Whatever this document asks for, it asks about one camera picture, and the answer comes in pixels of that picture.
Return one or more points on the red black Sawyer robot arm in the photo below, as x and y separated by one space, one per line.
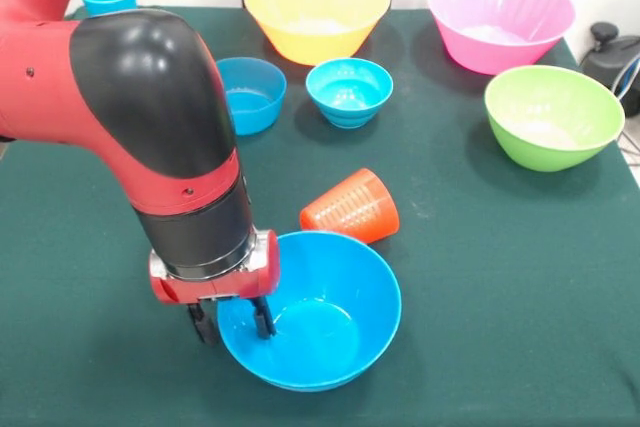
125 97

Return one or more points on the magenta pink plastic bowl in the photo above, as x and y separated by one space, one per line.
500 47

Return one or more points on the lime green plastic bowl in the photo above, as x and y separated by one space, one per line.
550 122

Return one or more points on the large blue plastic bowl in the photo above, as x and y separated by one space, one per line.
325 327

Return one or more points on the orange plastic bowl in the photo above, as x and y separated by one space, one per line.
315 12

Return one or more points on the small cyan plastic bowl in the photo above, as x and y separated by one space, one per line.
350 92

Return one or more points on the red-orange plastic cup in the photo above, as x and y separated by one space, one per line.
355 209

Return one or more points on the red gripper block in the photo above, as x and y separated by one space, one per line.
225 287

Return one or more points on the medium translucent blue bowl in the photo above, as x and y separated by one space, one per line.
255 97

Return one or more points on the dark green tablecloth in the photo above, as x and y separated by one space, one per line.
500 297

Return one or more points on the gray pedestal foot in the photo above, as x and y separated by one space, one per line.
607 67

